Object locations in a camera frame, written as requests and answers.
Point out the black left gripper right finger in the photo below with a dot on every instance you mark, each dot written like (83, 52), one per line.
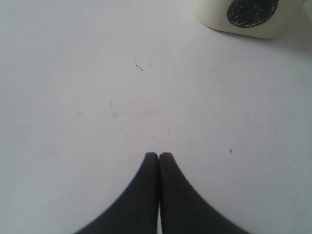
(182, 209)

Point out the cream bin with circle mark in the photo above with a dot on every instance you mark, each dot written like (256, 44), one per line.
(262, 19)

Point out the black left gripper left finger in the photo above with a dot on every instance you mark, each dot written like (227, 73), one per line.
(135, 211)

